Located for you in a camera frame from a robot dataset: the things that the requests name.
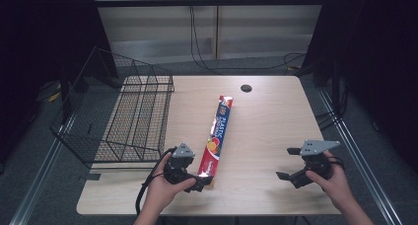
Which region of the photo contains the person's right hand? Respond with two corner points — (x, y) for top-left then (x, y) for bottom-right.
(305, 150), (353, 213)

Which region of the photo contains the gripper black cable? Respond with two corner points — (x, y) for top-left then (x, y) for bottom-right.
(327, 155), (347, 180)
(135, 146), (178, 217)

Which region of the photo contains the yellow object on floor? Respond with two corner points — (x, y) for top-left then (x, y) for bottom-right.
(35, 80), (63, 104)

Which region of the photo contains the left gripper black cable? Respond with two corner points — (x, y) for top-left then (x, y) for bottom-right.
(135, 146), (178, 217)

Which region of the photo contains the black cable bundle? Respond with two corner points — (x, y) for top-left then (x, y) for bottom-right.
(314, 83), (350, 131)

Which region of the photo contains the person's left hand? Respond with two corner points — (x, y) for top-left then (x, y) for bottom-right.
(144, 152), (197, 216)

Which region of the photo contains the aluminium floor rail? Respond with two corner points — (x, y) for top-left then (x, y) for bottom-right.
(318, 90), (403, 225)
(9, 114), (77, 225)

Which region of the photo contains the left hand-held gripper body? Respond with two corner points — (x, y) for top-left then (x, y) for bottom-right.
(163, 142), (204, 188)

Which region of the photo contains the black curtain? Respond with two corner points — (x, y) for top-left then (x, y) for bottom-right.
(0, 0), (119, 174)
(304, 0), (418, 174)

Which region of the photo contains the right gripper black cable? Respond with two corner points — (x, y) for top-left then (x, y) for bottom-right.
(327, 155), (347, 180)

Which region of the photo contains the black horizontal metal bar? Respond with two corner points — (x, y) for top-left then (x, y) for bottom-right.
(94, 0), (326, 8)

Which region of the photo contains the black floor cable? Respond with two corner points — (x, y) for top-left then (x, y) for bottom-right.
(188, 6), (309, 75)

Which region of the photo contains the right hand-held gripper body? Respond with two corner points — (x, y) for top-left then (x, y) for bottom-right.
(289, 139), (341, 189)

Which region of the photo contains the long plastic wrap box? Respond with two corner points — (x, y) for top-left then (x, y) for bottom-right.
(197, 94), (235, 179)

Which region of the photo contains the black wire basket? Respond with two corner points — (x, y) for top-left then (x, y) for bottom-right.
(49, 46), (175, 170)

